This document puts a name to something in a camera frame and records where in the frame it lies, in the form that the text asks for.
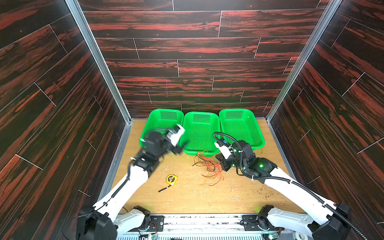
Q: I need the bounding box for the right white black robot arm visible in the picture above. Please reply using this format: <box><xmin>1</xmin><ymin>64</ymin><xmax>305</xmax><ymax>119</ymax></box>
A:
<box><xmin>213</xmin><ymin>132</ymin><xmax>367</xmax><ymax>240</ymax></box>

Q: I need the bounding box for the middle green plastic basket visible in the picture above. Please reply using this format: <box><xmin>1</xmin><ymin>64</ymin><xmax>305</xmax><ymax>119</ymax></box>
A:
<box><xmin>180</xmin><ymin>112</ymin><xmax>221</xmax><ymax>157</ymax></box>

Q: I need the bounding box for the red cable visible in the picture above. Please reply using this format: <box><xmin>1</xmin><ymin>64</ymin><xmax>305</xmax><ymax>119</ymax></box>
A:
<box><xmin>193</xmin><ymin>151</ymin><xmax>224</xmax><ymax>178</ymax></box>

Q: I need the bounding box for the orange cable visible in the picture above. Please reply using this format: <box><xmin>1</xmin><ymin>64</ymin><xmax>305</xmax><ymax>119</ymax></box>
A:
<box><xmin>191</xmin><ymin>150</ymin><xmax>225</xmax><ymax>187</ymax></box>

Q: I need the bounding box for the white tape roll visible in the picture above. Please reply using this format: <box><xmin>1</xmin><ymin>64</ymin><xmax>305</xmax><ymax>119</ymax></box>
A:
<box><xmin>293</xmin><ymin>231</ymin><xmax>308</xmax><ymax>240</ymax></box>

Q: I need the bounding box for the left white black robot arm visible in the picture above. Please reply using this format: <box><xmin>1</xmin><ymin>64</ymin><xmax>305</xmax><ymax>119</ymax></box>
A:
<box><xmin>75</xmin><ymin>125</ymin><xmax>185</xmax><ymax>240</ymax></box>

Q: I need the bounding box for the yellow tape measure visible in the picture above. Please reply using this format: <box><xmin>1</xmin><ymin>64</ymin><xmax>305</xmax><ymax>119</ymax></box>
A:
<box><xmin>158</xmin><ymin>174</ymin><xmax>179</xmax><ymax>193</ymax></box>

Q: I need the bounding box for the green plastic basket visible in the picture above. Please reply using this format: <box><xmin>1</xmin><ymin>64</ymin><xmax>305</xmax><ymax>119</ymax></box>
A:
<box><xmin>180</xmin><ymin>112</ymin><xmax>221</xmax><ymax>157</ymax></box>
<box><xmin>219</xmin><ymin>109</ymin><xmax>265</xmax><ymax>150</ymax></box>
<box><xmin>139</xmin><ymin>109</ymin><xmax>184</xmax><ymax>147</ymax></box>

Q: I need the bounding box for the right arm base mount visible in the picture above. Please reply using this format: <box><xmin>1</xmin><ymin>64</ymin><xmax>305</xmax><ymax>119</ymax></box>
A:
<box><xmin>240</xmin><ymin>215</ymin><xmax>284</xmax><ymax>232</ymax></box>

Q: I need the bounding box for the right green plastic basket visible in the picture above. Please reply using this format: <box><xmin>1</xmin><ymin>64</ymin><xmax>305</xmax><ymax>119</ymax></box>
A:
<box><xmin>219</xmin><ymin>109</ymin><xmax>265</xmax><ymax>150</ymax></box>

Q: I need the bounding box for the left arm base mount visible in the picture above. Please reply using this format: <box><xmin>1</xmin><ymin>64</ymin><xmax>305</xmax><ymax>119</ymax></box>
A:
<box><xmin>129</xmin><ymin>215</ymin><xmax>165</xmax><ymax>233</ymax></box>

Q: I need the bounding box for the left green plastic basket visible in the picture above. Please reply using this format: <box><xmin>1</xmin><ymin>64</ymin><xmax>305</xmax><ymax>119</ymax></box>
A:
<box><xmin>139</xmin><ymin>109</ymin><xmax>184</xmax><ymax>147</ymax></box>

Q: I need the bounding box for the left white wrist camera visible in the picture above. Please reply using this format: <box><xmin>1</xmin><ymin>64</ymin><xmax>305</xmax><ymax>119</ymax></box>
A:
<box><xmin>166</xmin><ymin>124</ymin><xmax>185</xmax><ymax>147</ymax></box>

